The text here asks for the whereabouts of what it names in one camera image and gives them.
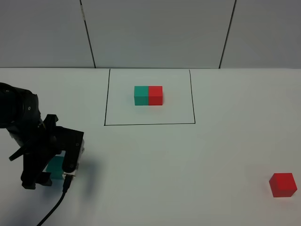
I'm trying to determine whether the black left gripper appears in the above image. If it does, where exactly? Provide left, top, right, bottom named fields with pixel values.
left=8, top=114, right=84, bottom=189

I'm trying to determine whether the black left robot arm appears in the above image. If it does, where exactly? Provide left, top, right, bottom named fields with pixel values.
left=0, top=83, right=84, bottom=192

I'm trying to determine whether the template green cube block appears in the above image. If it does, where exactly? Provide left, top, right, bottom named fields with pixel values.
left=134, top=86, right=149, bottom=105

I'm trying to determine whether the template red cube block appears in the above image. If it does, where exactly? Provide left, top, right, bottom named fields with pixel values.
left=148, top=86, right=163, bottom=105

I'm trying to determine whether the black left camera cable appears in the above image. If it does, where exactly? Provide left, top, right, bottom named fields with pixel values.
left=35, top=174, right=73, bottom=226

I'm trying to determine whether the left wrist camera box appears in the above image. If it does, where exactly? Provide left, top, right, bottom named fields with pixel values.
left=62, top=140, right=85, bottom=179

